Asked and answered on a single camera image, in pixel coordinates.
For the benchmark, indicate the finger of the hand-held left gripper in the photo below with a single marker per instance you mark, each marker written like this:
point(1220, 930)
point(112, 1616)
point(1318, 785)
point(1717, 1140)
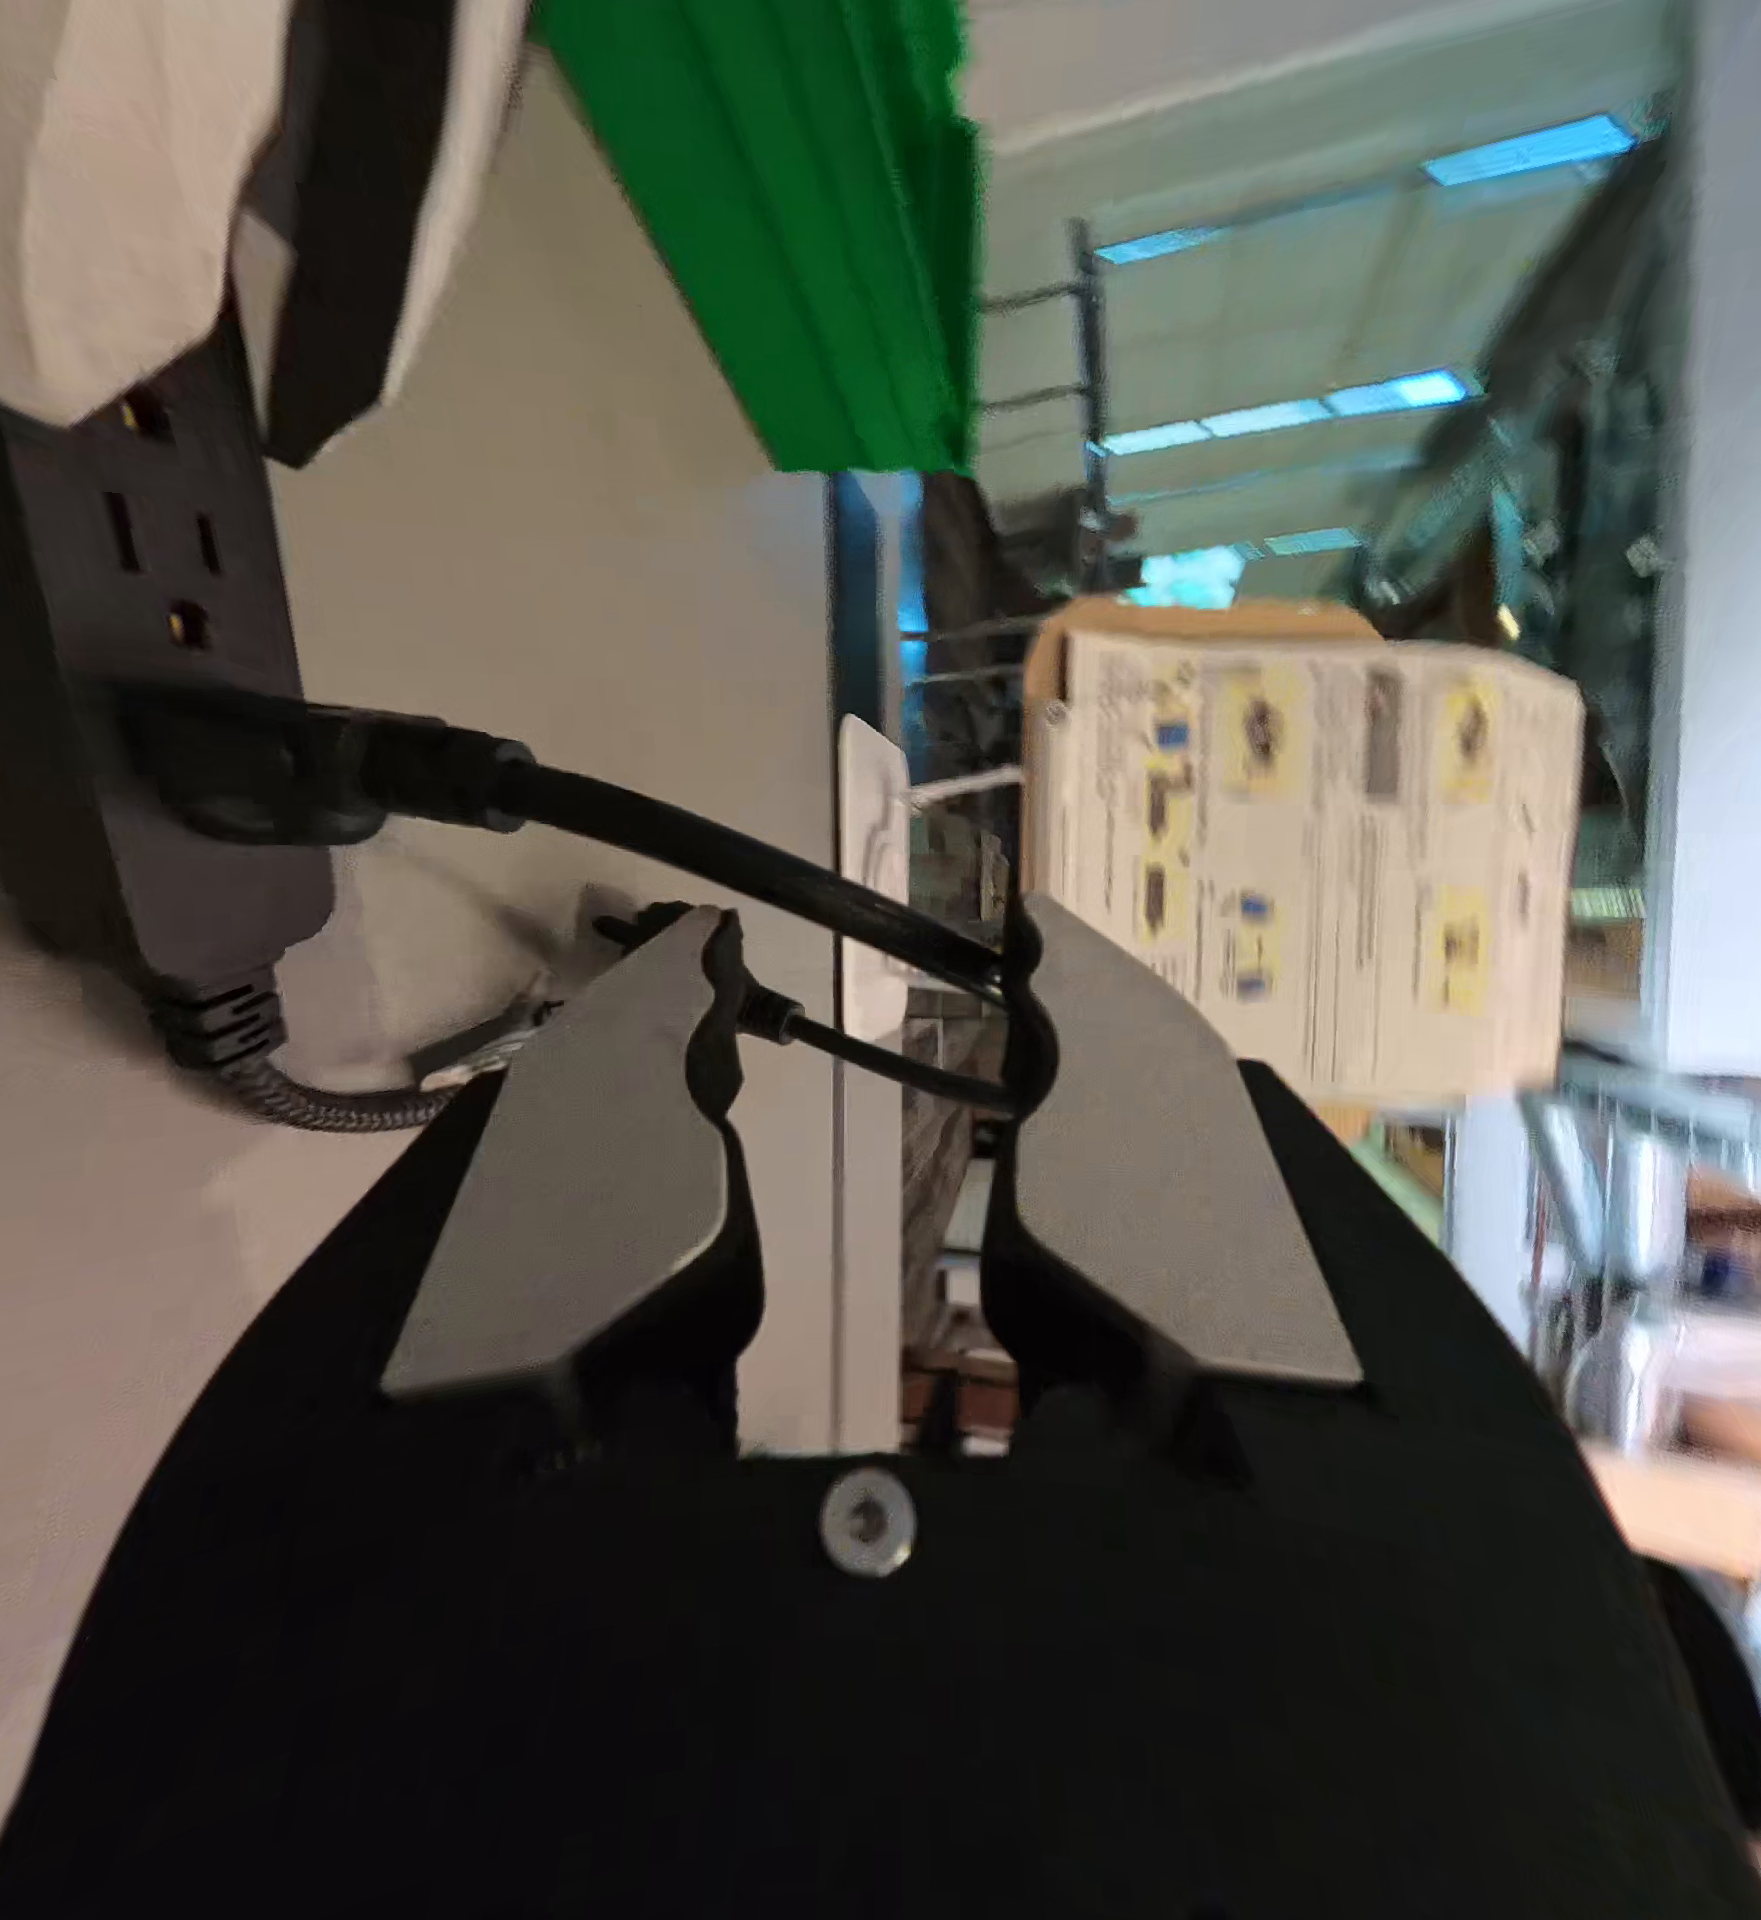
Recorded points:
point(86, 180)
point(460, 120)

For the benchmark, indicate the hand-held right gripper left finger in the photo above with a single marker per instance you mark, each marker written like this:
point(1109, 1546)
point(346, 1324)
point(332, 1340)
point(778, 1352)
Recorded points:
point(580, 1184)

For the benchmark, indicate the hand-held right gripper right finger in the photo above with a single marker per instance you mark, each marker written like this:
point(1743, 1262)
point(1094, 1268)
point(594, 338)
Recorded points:
point(1165, 1184)

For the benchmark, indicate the black power strip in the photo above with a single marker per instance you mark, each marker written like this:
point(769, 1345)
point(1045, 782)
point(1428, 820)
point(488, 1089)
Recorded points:
point(146, 494)

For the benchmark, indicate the green plastic bin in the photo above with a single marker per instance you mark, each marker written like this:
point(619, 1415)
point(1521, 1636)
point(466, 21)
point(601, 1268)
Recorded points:
point(789, 225)

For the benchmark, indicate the wooden instruction board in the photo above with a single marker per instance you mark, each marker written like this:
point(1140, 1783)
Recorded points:
point(1316, 839)

